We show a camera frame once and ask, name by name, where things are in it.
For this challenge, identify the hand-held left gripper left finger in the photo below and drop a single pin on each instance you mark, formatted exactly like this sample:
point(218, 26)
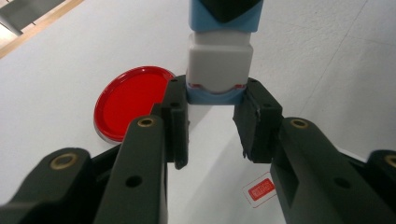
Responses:
point(146, 174)

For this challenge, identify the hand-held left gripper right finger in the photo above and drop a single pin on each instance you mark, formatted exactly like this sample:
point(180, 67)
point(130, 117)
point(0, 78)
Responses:
point(305, 174)

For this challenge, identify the blue and white stamp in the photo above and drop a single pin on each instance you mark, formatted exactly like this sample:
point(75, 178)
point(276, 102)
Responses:
point(218, 59)

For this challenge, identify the white paper sheet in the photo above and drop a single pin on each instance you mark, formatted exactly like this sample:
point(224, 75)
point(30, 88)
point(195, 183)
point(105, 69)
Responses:
point(211, 174)

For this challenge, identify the red round ink pad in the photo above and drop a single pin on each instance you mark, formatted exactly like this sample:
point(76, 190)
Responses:
point(130, 99)

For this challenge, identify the blue stamp cap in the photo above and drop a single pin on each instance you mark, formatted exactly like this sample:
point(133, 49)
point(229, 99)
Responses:
point(214, 99)

